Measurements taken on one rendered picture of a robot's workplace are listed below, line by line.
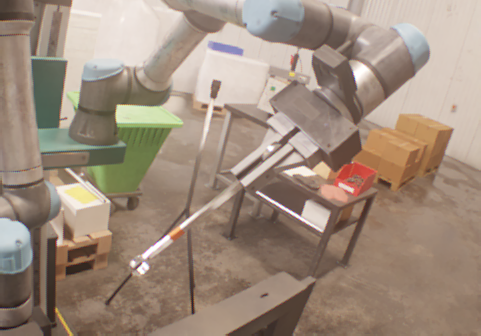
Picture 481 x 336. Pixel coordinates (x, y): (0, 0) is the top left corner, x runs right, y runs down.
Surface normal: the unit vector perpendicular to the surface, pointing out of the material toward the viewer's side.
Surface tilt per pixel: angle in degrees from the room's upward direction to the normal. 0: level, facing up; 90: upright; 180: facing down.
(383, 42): 50
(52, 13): 90
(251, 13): 90
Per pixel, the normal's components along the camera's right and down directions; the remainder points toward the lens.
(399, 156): -0.62, 0.10
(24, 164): 0.66, 0.13
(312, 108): -0.33, -0.54
